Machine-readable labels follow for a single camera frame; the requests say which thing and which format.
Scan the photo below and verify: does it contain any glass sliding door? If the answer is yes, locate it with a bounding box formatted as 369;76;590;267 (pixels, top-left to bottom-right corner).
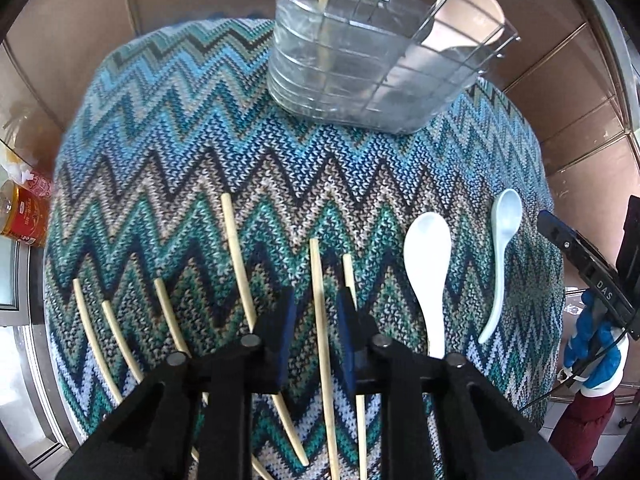
0;40;83;466

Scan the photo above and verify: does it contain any person's right forearm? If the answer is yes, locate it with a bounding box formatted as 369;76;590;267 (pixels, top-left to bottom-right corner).
550;387;618;480

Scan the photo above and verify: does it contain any red packet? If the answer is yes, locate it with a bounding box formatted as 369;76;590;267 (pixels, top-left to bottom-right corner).
20;170;53;202

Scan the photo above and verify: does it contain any beige ceramic spoon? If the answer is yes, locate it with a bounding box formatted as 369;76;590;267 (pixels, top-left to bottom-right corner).
425;0;506;53

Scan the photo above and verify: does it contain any zigzag knitted cloth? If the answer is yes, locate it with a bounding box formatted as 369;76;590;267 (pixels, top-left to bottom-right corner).
42;17;566;480

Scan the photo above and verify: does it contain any pale blue ceramic spoon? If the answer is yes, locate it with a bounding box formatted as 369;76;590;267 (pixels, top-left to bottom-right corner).
477;188;523;345

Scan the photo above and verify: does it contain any person's right hand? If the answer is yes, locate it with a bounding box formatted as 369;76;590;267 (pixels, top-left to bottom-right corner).
564;290;623;392

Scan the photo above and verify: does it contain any copper kitchen cabinet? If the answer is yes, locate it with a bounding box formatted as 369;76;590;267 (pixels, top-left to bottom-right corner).
5;0;640;221

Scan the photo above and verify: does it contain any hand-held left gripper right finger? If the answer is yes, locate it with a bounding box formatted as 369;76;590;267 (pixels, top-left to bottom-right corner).
335;286;577;480

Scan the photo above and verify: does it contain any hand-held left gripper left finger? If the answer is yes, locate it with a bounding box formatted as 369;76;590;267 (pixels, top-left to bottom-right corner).
55;289;298;480

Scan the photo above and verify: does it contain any clear plastic bag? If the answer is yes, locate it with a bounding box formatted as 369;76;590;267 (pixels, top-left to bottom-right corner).
0;105;53;196

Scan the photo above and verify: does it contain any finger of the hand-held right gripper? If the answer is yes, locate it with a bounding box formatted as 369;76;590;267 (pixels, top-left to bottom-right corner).
537;209;640;339
617;199;640;288

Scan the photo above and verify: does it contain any black cable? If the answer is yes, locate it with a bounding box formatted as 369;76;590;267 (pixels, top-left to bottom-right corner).
517;327;631;413

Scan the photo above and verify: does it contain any cooking oil bottle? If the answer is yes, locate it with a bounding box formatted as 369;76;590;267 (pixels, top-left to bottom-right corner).
0;180;51;248

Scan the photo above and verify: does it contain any white ceramic spoon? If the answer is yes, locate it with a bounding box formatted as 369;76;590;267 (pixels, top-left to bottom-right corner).
403;212;453;360

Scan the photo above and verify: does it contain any wire utensil holder clear cup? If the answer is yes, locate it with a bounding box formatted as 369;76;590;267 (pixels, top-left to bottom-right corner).
266;0;521;136

